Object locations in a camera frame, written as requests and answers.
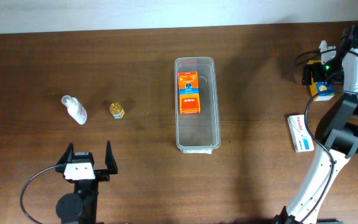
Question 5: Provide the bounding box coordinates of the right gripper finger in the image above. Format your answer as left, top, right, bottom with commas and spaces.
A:
301, 63, 321, 85
327, 72, 344, 85

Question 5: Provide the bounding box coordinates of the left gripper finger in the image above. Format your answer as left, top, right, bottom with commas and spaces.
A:
105, 141, 118, 174
57, 142, 74, 166

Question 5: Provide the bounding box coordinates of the yellow blue medicine box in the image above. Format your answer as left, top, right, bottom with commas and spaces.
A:
306, 60, 335, 102

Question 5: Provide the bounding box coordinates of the white Panadol box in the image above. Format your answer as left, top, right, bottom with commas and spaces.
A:
287, 114, 314, 152

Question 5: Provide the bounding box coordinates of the orange medicine box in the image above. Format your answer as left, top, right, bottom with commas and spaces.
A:
178, 72, 201, 114

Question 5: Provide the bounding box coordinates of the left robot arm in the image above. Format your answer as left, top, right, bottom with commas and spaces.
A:
55, 141, 118, 223

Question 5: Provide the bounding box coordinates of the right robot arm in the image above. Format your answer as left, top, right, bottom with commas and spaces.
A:
273, 25, 358, 223

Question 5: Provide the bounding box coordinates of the clear plastic container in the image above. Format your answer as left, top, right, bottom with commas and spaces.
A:
175, 57, 221, 154

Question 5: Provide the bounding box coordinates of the white spray bottle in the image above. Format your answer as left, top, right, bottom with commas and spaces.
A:
61, 95, 88, 125

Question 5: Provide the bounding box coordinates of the small gold-lid balm jar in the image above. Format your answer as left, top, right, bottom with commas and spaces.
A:
109, 103, 125, 119

